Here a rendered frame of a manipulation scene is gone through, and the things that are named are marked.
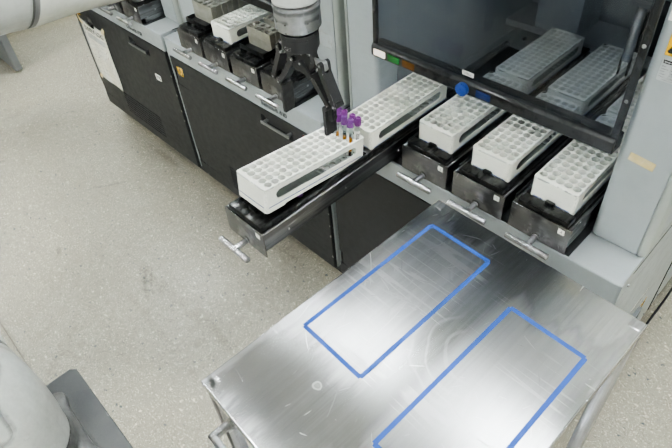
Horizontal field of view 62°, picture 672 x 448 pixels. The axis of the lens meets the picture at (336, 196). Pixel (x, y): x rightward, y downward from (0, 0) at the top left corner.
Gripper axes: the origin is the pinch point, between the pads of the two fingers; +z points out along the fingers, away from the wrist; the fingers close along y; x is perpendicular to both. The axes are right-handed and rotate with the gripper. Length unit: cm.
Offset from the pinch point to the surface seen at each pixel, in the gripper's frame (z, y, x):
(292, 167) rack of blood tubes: 8.0, 2.4, -8.2
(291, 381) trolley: 13, 37, -40
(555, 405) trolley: 13, 70, -15
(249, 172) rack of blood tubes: 6.8, -2.1, -16.2
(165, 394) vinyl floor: 96, -30, -48
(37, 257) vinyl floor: 97, -121, -52
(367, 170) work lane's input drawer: 17.8, 7.4, 9.8
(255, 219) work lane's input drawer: 14.1, 3.3, -20.5
